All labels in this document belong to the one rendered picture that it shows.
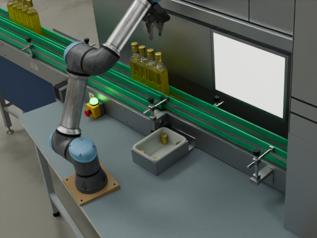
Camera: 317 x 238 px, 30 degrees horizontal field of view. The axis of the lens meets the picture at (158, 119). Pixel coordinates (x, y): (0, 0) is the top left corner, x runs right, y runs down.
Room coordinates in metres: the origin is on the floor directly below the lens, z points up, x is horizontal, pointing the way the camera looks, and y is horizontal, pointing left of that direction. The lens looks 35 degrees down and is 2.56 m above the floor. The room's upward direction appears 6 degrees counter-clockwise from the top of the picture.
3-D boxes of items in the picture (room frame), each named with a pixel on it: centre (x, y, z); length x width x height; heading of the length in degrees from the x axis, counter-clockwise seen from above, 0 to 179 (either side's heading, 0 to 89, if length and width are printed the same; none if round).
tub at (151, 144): (2.27, 0.01, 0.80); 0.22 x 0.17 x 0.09; 131
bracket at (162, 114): (2.43, 0.00, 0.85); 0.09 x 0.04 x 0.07; 131
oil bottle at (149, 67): (2.61, 0.00, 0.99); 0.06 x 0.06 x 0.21; 41
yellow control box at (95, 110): (2.70, 0.34, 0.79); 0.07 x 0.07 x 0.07; 41
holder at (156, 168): (2.29, -0.01, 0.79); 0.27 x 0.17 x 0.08; 131
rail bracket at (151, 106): (2.42, 0.01, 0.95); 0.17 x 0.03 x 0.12; 131
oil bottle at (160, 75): (2.57, -0.03, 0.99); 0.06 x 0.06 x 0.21; 40
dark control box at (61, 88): (2.91, 0.52, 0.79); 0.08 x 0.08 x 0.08; 41
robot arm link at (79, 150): (2.11, 0.35, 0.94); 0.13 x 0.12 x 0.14; 40
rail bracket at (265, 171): (1.94, -0.41, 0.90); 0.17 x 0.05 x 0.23; 131
